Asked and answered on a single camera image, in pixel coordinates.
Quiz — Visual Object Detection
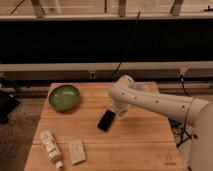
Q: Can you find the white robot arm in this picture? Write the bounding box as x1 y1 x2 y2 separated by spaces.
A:
108 75 213 171

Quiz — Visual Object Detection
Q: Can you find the black smartphone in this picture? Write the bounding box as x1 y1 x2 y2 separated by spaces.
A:
97 110 115 132

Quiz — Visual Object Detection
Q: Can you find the clear plastic cup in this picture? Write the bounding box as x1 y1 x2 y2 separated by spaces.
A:
134 83 149 92

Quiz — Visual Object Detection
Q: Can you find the green ceramic bowl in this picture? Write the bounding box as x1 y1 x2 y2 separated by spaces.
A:
48 84 80 111

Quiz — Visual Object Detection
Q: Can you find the white tube bottle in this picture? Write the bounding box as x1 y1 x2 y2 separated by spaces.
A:
40 130 64 171

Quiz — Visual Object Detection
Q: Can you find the black object at left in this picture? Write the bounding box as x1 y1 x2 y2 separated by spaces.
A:
0 90 19 124

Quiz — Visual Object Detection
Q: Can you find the wall power outlet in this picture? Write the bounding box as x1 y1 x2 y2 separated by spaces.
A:
89 71 96 79

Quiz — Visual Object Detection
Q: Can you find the black hanging cable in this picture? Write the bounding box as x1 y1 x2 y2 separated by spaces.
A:
110 10 142 79

